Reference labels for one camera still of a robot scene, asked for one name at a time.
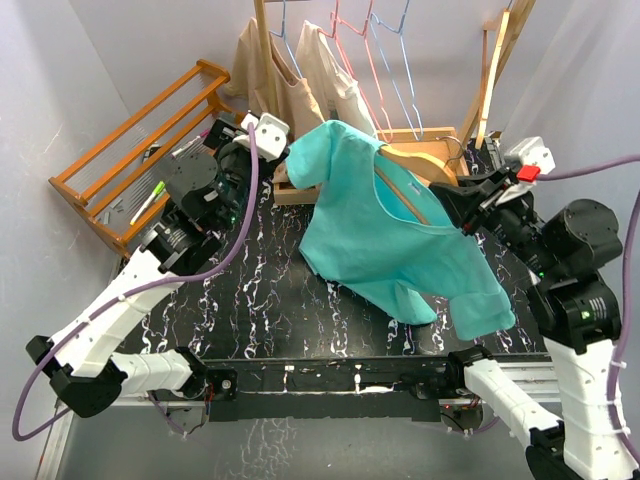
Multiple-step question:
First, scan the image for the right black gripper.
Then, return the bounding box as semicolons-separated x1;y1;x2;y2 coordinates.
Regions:
431;165;562;280

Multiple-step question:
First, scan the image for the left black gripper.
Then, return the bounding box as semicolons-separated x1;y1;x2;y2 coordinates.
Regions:
205;113;270;230

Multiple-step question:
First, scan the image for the teal t shirt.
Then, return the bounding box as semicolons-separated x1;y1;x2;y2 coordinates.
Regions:
286;120;516;341

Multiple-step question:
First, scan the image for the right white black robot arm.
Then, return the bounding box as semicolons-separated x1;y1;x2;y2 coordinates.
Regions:
431;172;639;479

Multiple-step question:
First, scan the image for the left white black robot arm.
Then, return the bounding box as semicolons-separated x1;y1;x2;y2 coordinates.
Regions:
26;113;289;418

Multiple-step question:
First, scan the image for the beige t shirt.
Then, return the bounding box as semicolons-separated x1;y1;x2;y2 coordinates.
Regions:
221;17;326;141

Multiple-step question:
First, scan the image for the white printed t shirt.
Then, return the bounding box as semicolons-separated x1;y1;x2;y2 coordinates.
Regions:
295;20;376;137

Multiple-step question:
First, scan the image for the blue hanger under beige shirt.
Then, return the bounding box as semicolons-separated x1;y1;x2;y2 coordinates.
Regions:
269;0;303;78

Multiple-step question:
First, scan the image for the purple cap marker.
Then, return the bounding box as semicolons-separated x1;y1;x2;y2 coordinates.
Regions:
170;129;210;159

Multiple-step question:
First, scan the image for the green cap marker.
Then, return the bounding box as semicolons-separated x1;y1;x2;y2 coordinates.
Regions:
129;181;165;226

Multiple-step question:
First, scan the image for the orange wooden shelf rack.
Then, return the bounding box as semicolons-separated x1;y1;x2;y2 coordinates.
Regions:
49;59;233;258

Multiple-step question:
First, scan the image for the wooden clothes rack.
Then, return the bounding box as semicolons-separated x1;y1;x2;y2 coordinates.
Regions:
252;0;537;206

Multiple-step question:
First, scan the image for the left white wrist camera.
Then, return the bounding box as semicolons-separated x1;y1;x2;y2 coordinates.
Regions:
240;113;290;162

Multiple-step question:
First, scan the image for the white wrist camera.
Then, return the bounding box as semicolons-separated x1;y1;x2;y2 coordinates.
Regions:
496;136;555;206
240;113;290;162

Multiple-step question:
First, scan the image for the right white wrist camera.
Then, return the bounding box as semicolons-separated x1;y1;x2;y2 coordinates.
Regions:
496;136;555;206

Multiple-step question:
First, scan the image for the pink wire hanger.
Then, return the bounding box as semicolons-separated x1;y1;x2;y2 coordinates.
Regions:
324;0;394;143

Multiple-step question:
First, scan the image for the blue wire hanger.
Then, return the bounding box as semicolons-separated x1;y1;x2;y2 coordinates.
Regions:
369;0;425;141

